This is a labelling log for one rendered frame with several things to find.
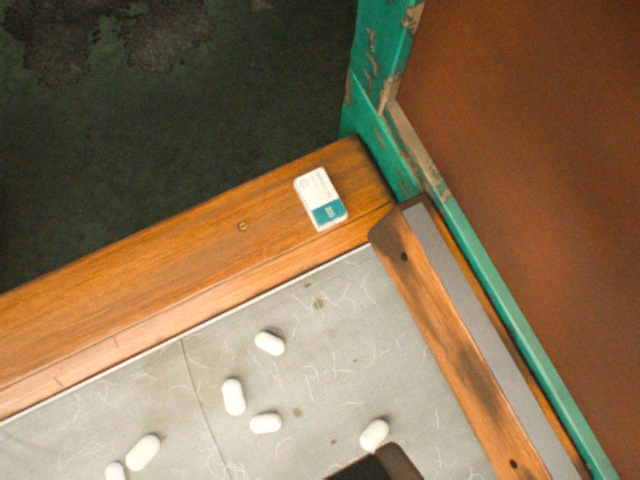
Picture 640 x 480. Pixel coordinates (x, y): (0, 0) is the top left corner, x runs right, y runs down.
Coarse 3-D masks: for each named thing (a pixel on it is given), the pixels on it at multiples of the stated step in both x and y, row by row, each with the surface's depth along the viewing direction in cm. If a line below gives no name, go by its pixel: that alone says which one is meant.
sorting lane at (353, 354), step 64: (256, 320) 70; (320, 320) 70; (384, 320) 70; (128, 384) 67; (192, 384) 68; (256, 384) 68; (320, 384) 68; (384, 384) 68; (0, 448) 65; (64, 448) 65; (128, 448) 66; (192, 448) 66; (256, 448) 66; (320, 448) 66; (448, 448) 67
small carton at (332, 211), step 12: (300, 180) 69; (312, 180) 69; (324, 180) 69; (300, 192) 69; (312, 192) 69; (324, 192) 69; (336, 192) 69; (312, 204) 69; (324, 204) 69; (336, 204) 69; (312, 216) 69; (324, 216) 68; (336, 216) 68; (324, 228) 70
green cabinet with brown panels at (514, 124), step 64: (384, 0) 52; (448, 0) 45; (512, 0) 38; (576, 0) 33; (384, 64) 58; (448, 64) 49; (512, 64) 41; (576, 64) 35; (448, 128) 54; (512, 128) 45; (576, 128) 38; (448, 192) 60; (512, 192) 49; (576, 192) 41; (512, 256) 54; (576, 256) 44; (512, 320) 57; (576, 320) 49; (576, 384) 53; (576, 448) 56
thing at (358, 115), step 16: (352, 80) 68; (352, 96) 70; (352, 112) 73; (368, 112) 68; (352, 128) 76; (368, 128) 70; (384, 128) 66; (368, 144) 73; (384, 144) 67; (384, 160) 70; (400, 160) 65; (384, 176) 73; (400, 176) 67; (400, 192) 70; (416, 192) 65
